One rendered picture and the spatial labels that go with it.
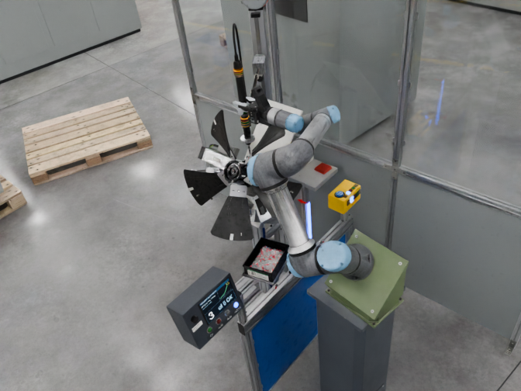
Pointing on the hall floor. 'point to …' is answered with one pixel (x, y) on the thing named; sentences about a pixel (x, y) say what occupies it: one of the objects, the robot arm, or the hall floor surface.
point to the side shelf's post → (304, 205)
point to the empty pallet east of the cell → (83, 139)
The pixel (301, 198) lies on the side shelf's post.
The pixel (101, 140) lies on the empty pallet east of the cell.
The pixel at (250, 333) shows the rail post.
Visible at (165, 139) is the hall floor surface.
